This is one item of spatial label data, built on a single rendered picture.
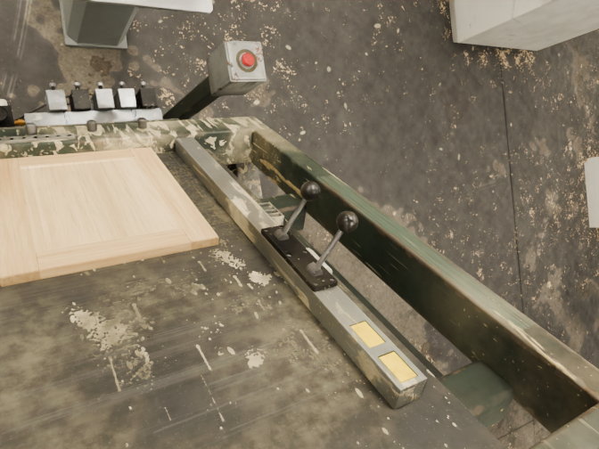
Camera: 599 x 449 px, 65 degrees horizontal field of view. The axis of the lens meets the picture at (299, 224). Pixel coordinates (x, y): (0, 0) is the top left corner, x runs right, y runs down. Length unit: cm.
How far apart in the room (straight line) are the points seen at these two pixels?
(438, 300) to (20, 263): 73
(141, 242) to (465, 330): 61
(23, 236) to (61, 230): 6
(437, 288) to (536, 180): 316
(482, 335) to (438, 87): 260
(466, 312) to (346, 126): 201
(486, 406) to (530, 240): 318
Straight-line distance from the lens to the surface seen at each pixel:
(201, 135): 139
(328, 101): 273
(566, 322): 439
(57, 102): 148
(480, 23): 337
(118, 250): 91
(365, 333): 73
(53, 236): 98
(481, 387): 84
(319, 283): 79
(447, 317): 91
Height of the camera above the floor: 219
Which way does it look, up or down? 60 degrees down
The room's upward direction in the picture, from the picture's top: 88 degrees clockwise
